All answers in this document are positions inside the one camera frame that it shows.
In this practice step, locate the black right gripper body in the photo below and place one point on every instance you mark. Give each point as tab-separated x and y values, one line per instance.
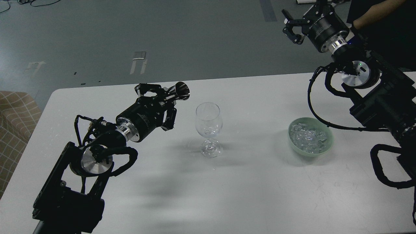
323	26

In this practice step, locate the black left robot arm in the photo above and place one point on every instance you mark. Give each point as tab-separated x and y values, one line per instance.
70	201

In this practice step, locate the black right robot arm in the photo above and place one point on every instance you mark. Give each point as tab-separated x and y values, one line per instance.
382	95

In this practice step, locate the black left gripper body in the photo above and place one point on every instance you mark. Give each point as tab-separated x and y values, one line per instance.
141	118

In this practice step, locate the steel cocktail jigger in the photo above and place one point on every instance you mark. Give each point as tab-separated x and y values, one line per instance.
179	91

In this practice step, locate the seated person in black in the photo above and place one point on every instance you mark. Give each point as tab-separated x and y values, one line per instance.
389	26

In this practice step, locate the green bowl of ice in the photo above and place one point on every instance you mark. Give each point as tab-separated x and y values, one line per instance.
309	137

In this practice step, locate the tan checked armchair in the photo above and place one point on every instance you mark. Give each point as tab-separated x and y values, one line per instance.
19	115

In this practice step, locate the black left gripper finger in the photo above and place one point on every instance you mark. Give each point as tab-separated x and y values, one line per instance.
141	89
170	117

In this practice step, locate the clear wine glass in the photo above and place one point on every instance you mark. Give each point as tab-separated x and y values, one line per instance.
209	124

